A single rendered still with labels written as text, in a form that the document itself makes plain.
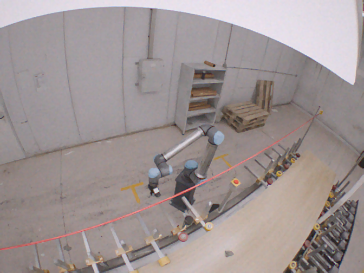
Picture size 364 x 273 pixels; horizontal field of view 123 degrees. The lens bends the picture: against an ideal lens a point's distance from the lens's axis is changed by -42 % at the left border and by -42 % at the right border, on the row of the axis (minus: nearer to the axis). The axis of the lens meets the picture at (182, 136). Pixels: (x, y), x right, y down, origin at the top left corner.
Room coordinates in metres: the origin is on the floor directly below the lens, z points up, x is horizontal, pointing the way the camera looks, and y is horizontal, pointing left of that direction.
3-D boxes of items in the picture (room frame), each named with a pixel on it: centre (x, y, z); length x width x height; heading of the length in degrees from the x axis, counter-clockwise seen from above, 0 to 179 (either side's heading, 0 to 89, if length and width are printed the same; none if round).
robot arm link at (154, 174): (0.93, 0.19, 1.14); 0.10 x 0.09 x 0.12; 127
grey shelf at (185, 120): (3.56, -0.26, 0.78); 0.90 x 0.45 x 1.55; 125
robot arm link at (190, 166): (1.40, -0.17, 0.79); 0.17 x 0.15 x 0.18; 37
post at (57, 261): (-0.02, 0.67, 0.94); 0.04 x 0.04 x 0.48; 38
